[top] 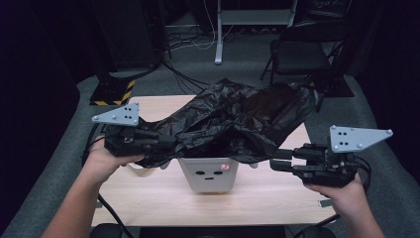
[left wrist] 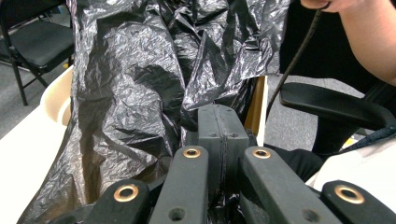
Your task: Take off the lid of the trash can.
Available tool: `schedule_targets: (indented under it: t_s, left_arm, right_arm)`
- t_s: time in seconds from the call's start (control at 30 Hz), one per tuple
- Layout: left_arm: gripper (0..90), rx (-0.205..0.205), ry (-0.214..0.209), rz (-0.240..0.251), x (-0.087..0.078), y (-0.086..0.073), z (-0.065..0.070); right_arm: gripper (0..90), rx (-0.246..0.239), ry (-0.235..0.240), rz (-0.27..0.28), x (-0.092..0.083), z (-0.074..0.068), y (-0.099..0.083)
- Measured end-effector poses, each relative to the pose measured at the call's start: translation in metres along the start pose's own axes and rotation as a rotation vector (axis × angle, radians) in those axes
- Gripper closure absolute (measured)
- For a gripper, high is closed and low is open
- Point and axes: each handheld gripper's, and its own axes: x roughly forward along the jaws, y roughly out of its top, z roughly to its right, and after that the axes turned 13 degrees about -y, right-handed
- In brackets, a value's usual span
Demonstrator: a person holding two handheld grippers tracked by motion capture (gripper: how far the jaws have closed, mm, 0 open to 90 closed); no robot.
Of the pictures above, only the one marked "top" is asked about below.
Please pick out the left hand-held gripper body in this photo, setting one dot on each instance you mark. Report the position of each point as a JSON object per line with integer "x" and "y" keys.
{"x": 124, "y": 142}

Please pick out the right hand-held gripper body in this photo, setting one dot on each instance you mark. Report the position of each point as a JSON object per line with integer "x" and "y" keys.
{"x": 327, "y": 168}

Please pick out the black plastic trash bag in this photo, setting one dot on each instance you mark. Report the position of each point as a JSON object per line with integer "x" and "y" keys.
{"x": 231, "y": 125}

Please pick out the white trash bin with face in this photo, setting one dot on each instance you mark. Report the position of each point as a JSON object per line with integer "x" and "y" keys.
{"x": 211, "y": 180}

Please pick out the person's left hand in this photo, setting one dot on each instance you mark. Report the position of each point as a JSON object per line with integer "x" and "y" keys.
{"x": 99, "y": 165}

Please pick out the person's right hand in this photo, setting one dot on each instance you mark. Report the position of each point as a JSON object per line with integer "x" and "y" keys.
{"x": 346, "y": 198}

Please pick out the black yellow striped stand base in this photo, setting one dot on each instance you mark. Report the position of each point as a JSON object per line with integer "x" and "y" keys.
{"x": 109, "y": 94}
{"x": 336, "y": 88}

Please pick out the dark rounded object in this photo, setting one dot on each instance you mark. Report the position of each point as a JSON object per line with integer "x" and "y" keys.
{"x": 317, "y": 233}
{"x": 105, "y": 231}

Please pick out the black folding chair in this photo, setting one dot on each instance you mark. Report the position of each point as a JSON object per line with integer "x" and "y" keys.
{"x": 303, "y": 56}

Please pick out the black cabinet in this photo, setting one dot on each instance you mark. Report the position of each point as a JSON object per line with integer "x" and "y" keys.
{"x": 132, "y": 33}

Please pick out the white desk frame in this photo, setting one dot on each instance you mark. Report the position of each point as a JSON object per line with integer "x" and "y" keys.
{"x": 218, "y": 39}

